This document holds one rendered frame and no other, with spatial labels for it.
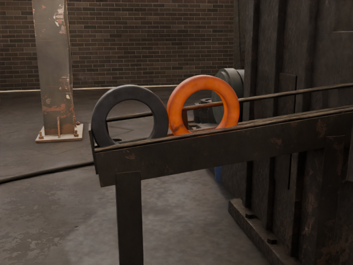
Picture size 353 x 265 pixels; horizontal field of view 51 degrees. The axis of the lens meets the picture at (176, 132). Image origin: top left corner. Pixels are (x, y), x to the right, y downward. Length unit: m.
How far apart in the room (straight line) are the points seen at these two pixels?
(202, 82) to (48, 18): 2.60
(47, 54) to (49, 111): 0.49
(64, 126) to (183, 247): 2.11
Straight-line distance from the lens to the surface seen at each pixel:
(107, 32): 6.95
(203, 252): 1.61
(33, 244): 1.78
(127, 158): 0.88
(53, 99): 3.44
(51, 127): 3.49
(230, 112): 0.95
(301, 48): 1.28
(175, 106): 0.90
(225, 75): 2.26
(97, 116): 0.88
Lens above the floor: 0.85
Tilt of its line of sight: 14 degrees down
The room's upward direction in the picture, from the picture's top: straight up
